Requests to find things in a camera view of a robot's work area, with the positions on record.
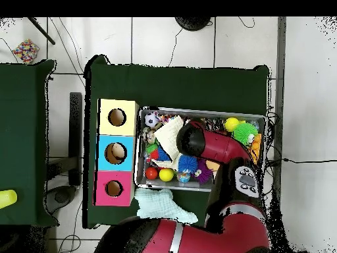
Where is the wooden box with three holes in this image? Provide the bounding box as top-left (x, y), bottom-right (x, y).
top-left (94, 98), bottom-right (139, 207)

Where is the clear mesh bin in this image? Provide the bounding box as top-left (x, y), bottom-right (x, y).
top-left (134, 107), bottom-right (267, 193)

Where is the cream waffle cloth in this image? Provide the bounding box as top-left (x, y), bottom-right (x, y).
top-left (154, 115), bottom-right (185, 171)

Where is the small soccer ball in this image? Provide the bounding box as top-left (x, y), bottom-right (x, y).
top-left (144, 113), bottom-right (160, 128)

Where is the blue spiky ball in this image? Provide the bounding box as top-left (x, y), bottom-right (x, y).
top-left (177, 154), bottom-right (199, 176)

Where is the yellow-green ball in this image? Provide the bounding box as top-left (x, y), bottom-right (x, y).
top-left (159, 167), bottom-right (175, 183)

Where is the red ball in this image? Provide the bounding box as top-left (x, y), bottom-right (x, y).
top-left (145, 167), bottom-right (159, 181)

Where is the purple spiky ball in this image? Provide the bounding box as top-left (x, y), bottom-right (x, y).
top-left (194, 160), bottom-right (213, 184)

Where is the dark green tablecloth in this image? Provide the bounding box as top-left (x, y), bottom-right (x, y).
top-left (0, 59), bottom-right (56, 227)
top-left (84, 55), bottom-right (271, 229)

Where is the yellow tennis ball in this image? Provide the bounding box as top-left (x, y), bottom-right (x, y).
top-left (224, 117), bottom-right (240, 132)

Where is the mint green cloth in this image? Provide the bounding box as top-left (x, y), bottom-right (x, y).
top-left (136, 188), bottom-right (199, 225)

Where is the green spiky ball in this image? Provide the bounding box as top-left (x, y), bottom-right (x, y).
top-left (233, 122), bottom-right (259, 146)

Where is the black chair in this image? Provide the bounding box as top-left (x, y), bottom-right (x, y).
top-left (46, 92), bottom-right (84, 211)

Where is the black round stand base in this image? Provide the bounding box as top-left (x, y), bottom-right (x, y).
top-left (174, 16), bottom-right (213, 32)

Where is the black rod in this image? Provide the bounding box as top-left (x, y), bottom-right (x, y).
top-left (27, 17), bottom-right (56, 45)

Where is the multicoloured patterned object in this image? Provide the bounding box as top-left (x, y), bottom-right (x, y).
top-left (11, 38), bottom-right (40, 65)

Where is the yellow cup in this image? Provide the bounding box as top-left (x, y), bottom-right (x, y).
top-left (0, 189), bottom-right (18, 210)

